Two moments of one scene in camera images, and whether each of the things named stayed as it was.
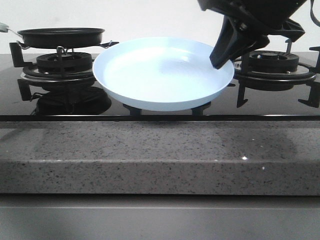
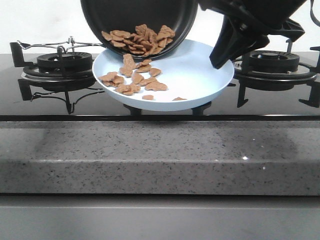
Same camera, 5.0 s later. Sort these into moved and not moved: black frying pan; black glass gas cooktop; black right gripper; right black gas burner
Moved: black frying pan
Not moved: black right gripper; black glass gas cooktop; right black gas burner
